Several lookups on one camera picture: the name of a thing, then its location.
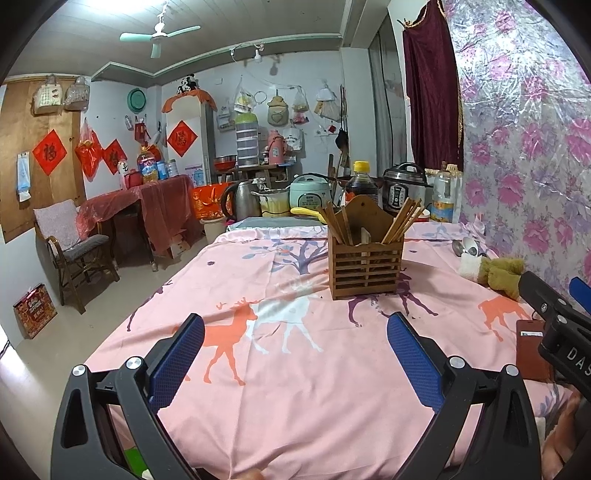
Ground pink deer print tablecloth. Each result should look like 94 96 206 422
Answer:
85 222 573 480

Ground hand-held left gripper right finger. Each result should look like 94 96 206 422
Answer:
387 311 542 480

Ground orange cloth cover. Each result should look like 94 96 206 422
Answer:
161 89 217 114

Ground brown flip phone case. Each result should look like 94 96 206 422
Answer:
516 318 555 381

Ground white plastic bucket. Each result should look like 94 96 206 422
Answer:
201 216 227 241

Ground olive green towel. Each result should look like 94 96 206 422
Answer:
478 257 527 301

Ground green ceiling fan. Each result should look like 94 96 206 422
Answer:
120 0 201 58

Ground white towel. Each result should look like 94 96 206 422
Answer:
459 254 483 281

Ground red gift bag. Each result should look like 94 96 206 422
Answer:
190 182 234 220

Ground clear oil bottle yellow label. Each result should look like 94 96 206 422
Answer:
430 162 458 223

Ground red diamond paper decoration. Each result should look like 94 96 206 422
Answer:
102 140 125 175
32 129 66 176
166 121 198 158

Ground hanging plastic bag red contents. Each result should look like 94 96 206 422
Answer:
292 88 309 125

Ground black silver pressure cooker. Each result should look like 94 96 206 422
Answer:
383 162 426 215

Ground wooden chopstick holder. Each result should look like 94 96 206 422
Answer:
327 195 406 301

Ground red gift box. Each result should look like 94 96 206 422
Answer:
13 284 58 340

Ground white woven handbag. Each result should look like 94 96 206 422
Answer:
31 75 63 115
64 76 90 112

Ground wooden armchair with cushion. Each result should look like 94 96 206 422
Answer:
33 199 120 315

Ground person's right forearm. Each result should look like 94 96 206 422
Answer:
540 392 591 478

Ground hanging plastic bag yellow contents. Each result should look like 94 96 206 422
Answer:
232 76 257 114

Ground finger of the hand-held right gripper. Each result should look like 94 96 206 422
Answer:
517 271 572 326
569 276 591 317

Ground pink thermos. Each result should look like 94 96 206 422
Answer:
268 130 287 164

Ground green rice cooker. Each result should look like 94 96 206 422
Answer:
290 174 332 210

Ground blue white hanging packet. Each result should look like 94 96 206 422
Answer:
16 151 33 202

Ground white refrigerator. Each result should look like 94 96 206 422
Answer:
164 95 217 185

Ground cardboard box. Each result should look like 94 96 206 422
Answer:
168 228 190 259

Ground bundle of wooden chopsticks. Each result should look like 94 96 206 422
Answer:
316 198 423 245

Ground soy sauce bottle yellow cap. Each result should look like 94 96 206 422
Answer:
344 161 382 204

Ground white hanging bag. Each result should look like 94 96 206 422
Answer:
315 80 343 121

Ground steel electric kettle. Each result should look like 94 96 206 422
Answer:
221 180 262 222

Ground cooking oil bottle red label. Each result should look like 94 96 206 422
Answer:
137 147 158 183

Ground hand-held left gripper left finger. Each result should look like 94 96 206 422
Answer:
50 313 206 480

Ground stacked containers green lid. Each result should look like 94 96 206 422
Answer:
235 113 260 167

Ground brown wooden door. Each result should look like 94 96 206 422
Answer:
0 78 86 243

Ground red cloth covered table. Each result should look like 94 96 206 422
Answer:
76 174 195 268

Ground cream cooking pot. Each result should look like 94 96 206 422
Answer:
261 188 293 217

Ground beige hanging cloth pouch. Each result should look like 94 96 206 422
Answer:
268 91 289 126

